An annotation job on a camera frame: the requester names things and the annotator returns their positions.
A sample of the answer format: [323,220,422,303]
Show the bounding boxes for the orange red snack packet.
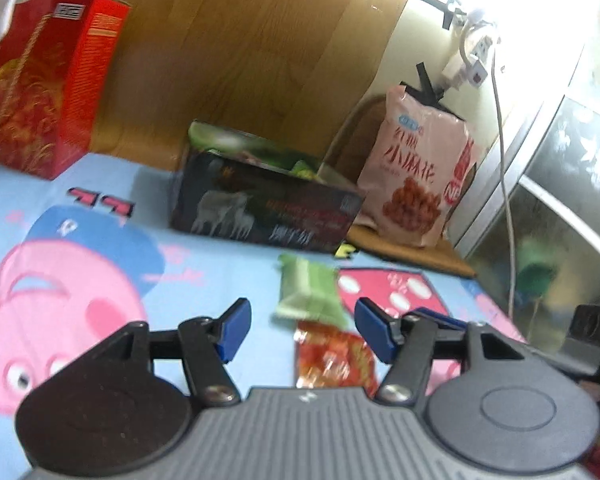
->
[294,321,378,396]

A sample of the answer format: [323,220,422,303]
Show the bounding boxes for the pale green snack packet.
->
[275,254,349,330]

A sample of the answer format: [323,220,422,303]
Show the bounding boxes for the pink twist snack bag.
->
[358,86,480,247]

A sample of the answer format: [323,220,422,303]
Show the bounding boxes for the black snack box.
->
[170,120,363,254]

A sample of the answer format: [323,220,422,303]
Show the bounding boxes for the cartoon pig bed sheet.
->
[0,152,531,476]

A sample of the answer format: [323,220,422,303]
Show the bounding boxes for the white power adapter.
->
[441,36,493,89]

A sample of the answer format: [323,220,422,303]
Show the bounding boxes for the wooden headboard panel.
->
[64,0,414,172]

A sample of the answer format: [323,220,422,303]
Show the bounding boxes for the red gift box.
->
[0,0,130,180]

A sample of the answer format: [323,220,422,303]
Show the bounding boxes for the white charger cable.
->
[456,8,519,319]

